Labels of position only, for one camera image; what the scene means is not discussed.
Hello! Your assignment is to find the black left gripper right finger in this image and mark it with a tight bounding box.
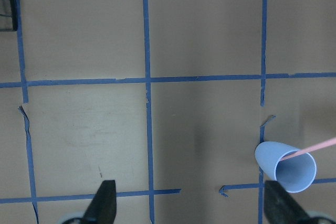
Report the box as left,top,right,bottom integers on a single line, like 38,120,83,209
264,180,312,224

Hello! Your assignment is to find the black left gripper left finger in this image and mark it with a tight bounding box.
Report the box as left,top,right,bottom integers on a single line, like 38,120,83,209
81,180,117,222

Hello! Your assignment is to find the light blue plastic cup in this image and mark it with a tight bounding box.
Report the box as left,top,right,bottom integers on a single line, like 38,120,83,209
255,141,317,193

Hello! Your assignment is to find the pink chopstick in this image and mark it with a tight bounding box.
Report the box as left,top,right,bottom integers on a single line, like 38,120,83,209
281,137,335,161

